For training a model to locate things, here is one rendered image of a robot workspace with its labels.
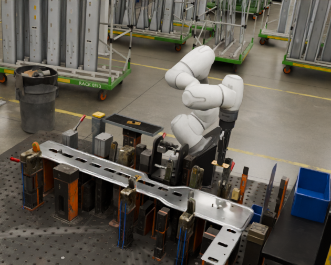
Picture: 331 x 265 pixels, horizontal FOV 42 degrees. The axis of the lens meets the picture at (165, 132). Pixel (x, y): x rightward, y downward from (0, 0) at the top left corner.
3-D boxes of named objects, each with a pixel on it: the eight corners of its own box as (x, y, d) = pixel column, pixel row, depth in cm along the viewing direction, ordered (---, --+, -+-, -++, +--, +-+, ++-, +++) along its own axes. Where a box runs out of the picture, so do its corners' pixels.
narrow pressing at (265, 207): (257, 230, 208) (270, 169, 194) (264, 218, 218) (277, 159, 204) (258, 231, 208) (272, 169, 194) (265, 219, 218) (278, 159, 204)
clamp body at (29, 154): (17, 209, 257) (14, 154, 243) (35, 197, 270) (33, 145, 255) (31, 214, 253) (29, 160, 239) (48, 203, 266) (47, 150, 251)
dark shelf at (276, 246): (259, 256, 191) (260, 251, 190) (300, 173, 265) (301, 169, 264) (310, 275, 182) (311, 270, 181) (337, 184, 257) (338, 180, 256)
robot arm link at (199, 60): (189, 121, 314) (211, 102, 318) (205, 135, 307) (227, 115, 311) (174, 57, 247) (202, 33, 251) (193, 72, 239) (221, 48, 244)
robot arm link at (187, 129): (182, 149, 309) (163, 125, 305) (200, 133, 313) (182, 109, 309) (189, 150, 294) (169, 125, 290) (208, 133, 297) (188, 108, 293)
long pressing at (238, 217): (23, 153, 260) (23, 151, 259) (49, 140, 278) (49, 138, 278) (242, 234, 207) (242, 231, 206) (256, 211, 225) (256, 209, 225)
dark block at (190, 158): (176, 219, 261) (183, 158, 244) (180, 214, 267) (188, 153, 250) (183, 222, 259) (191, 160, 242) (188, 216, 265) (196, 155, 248)
